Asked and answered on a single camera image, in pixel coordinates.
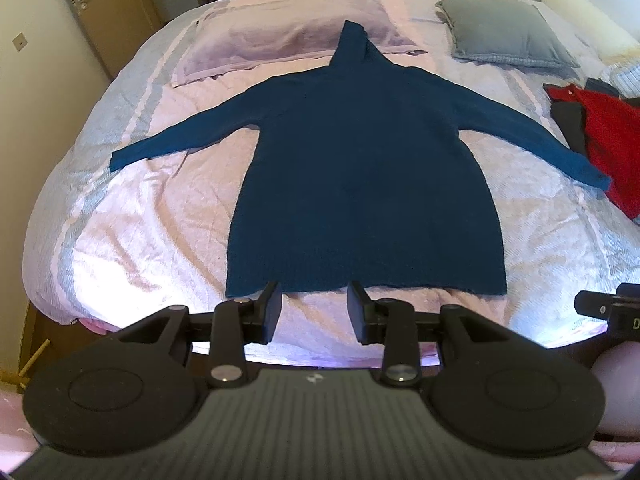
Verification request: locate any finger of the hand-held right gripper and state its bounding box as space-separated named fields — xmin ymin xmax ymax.
xmin=574 ymin=283 xmax=640 ymax=319

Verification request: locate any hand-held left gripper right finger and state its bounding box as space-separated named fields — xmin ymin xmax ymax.
xmin=347 ymin=281 xmax=511 ymax=387

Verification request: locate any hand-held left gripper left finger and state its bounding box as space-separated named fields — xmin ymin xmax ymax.
xmin=117 ymin=281 xmax=284 ymax=389

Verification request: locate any blue knit sweater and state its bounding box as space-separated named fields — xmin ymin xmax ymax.
xmin=110 ymin=20 xmax=613 ymax=297

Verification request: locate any white lidded plastic bin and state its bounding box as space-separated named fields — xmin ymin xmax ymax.
xmin=592 ymin=347 xmax=640 ymax=442

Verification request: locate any bed with pink cover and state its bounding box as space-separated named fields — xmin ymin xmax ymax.
xmin=22 ymin=0 xmax=640 ymax=361

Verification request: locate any red garment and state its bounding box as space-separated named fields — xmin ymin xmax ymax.
xmin=544 ymin=85 xmax=640 ymax=224

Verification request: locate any dark grey garment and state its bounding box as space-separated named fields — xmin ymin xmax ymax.
xmin=550 ymin=77 xmax=622 ymax=156

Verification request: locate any striped pillow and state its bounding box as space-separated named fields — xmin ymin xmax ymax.
xmin=602 ymin=57 xmax=640 ymax=101

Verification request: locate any wooden rod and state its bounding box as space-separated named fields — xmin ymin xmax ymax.
xmin=0 ymin=339 xmax=51 ymax=393

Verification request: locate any lilac pillow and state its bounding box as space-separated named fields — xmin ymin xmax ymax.
xmin=172 ymin=0 xmax=427 ymax=89

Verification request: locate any white pillow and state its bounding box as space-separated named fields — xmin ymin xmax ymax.
xmin=542 ymin=0 xmax=640 ymax=59

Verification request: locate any grey-blue cushion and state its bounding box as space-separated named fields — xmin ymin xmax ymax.
xmin=436 ymin=0 xmax=581 ymax=69

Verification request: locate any wooden door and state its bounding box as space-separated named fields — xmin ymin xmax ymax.
xmin=37 ymin=0 xmax=167 ymax=82

